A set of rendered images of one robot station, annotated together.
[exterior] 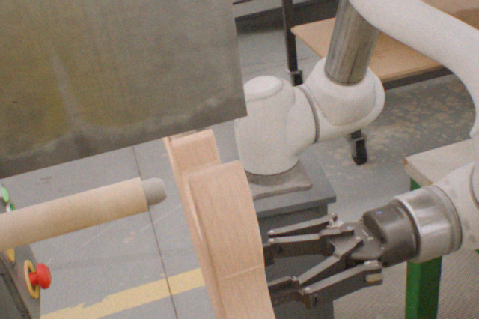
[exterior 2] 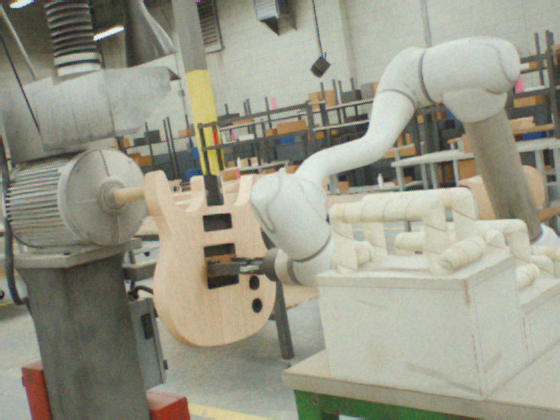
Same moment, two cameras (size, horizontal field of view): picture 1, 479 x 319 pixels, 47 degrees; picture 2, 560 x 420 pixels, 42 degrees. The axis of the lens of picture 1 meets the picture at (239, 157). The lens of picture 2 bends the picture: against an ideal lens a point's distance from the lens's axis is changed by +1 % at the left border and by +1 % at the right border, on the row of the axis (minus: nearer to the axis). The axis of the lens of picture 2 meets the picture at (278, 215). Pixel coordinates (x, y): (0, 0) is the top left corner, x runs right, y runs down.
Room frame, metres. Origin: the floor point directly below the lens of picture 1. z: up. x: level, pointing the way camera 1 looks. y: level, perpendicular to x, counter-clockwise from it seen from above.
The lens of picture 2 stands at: (-0.35, -1.46, 1.33)
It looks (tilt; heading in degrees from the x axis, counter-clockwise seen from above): 6 degrees down; 55
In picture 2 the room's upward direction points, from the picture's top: 9 degrees counter-clockwise
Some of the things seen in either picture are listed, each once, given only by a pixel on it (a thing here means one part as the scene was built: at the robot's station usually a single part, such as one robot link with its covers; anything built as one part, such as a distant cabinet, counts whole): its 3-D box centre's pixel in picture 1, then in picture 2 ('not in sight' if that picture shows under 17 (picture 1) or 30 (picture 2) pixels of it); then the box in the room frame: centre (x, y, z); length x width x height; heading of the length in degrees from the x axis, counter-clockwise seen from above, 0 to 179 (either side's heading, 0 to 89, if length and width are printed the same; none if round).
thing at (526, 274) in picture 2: not in sight; (518, 279); (0.61, -0.73, 1.04); 0.11 x 0.03 x 0.03; 12
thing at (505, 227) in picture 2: not in sight; (470, 230); (0.63, -0.63, 1.12); 0.20 x 0.03 x 0.03; 101
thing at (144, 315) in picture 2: not in sight; (125, 297); (0.48, 0.58, 0.93); 0.15 x 0.10 x 0.55; 102
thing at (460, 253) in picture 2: not in sight; (461, 253); (0.45, -0.76, 1.12); 0.11 x 0.03 x 0.03; 12
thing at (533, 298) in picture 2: not in sight; (470, 315); (0.59, -0.63, 0.98); 0.27 x 0.16 x 0.09; 102
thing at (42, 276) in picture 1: (37, 277); not in sight; (0.65, 0.33, 0.97); 0.04 x 0.04 x 0.04; 12
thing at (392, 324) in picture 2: not in sight; (418, 319); (0.44, -0.66, 1.02); 0.27 x 0.15 x 0.17; 102
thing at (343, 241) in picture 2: not in sight; (343, 243); (0.38, -0.59, 1.15); 0.03 x 0.03 x 0.09
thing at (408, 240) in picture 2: not in sight; (446, 240); (0.55, -0.64, 1.12); 0.20 x 0.03 x 0.03; 101
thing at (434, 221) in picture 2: not in sight; (436, 240); (0.41, -0.75, 1.15); 0.03 x 0.03 x 0.09
